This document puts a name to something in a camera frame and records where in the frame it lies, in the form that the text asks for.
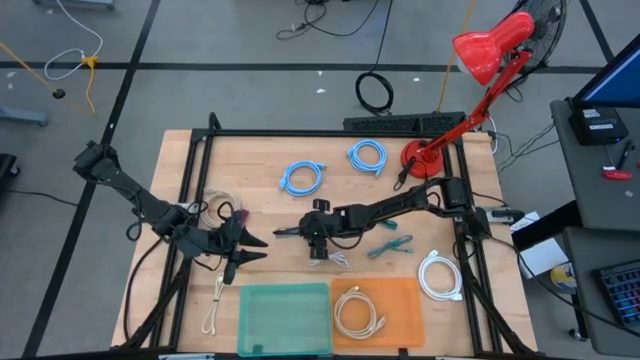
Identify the dark grey desk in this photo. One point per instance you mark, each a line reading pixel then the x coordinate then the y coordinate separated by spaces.
pixel 585 300

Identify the white paper sheet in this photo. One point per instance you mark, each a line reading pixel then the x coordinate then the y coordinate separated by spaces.
pixel 542 256

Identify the backlit keyboard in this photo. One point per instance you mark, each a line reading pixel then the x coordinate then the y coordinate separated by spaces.
pixel 622 295

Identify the black pen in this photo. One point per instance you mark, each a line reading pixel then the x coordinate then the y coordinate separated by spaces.
pixel 624 154

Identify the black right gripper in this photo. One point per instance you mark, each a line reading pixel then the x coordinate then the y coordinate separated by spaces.
pixel 322 225

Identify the computer monitor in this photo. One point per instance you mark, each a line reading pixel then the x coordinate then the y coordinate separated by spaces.
pixel 620 80

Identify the black box device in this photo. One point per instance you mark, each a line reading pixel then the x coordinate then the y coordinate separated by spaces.
pixel 597 130

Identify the black round floor puck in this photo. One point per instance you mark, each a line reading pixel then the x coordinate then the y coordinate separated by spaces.
pixel 58 94

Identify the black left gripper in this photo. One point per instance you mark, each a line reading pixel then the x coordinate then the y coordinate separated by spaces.
pixel 215 242

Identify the black metal rig frame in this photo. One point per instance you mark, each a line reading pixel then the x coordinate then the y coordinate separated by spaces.
pixel 320 133

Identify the green translucent plastic tray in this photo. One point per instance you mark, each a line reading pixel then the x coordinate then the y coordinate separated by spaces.
pixel 285 320

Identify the orange translucent plastic tray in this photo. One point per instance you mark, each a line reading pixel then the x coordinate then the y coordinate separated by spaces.
pixel 405 310

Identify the white bracket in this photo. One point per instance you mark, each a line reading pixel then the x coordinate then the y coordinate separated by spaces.
pixel 185 357

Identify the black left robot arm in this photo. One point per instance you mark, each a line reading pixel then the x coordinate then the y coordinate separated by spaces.
pixel 145 202

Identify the black floor fan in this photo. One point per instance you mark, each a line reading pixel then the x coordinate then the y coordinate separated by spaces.
pixel 550 30

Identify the small red desk item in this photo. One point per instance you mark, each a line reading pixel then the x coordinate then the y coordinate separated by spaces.
pixel 616 174

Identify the round yellow blue object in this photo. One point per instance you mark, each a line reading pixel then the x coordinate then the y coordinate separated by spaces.
pixel 563 277

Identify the red desk lamp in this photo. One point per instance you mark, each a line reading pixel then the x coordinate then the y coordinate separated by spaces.
pixel 480 50

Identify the grey stand foot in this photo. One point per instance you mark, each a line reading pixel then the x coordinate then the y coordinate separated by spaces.
pixel 22 117

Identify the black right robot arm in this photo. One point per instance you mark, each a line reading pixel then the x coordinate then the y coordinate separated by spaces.
pixel 400 202

